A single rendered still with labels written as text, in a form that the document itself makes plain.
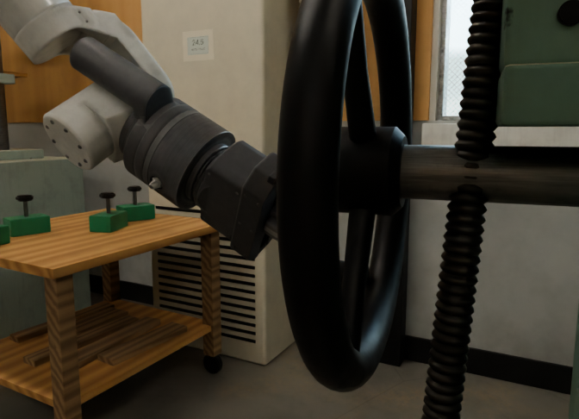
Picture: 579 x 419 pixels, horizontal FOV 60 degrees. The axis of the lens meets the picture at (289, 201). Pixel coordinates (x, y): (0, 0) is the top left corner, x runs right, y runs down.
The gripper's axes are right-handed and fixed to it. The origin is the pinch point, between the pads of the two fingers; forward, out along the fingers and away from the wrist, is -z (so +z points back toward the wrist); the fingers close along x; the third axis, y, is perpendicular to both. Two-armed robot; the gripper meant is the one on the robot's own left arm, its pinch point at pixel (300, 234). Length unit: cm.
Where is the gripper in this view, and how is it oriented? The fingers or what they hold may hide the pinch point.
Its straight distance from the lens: 46.1
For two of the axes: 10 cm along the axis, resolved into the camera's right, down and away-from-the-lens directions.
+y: 5.5, -5.7, 6.2
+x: 2.1, -6.2, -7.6
